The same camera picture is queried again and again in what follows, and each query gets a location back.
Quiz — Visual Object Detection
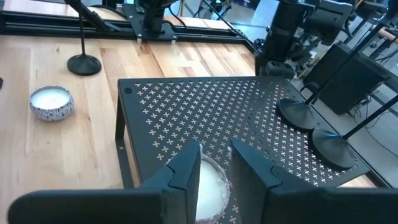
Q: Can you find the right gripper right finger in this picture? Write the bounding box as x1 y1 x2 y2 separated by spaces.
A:
229 139 398 224

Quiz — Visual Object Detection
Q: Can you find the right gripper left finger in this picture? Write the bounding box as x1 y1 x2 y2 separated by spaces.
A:
7 141 202 224

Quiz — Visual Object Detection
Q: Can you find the tall black candlestick holder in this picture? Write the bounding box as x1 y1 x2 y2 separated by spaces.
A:
312 95 398 170

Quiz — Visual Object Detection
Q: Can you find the white leaf-patterned candle tin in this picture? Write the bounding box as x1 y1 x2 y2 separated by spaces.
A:
29 85 75 122

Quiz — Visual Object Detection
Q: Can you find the black equipment cabinet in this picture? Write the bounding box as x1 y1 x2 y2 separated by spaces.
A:
303 42 398 116

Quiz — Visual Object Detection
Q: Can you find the black perforated metal shelf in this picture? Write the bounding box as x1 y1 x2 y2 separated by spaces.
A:
114 76 379 224

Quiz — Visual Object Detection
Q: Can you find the black aluminium rig frame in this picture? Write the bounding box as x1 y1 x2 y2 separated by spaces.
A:
0 0 259 47

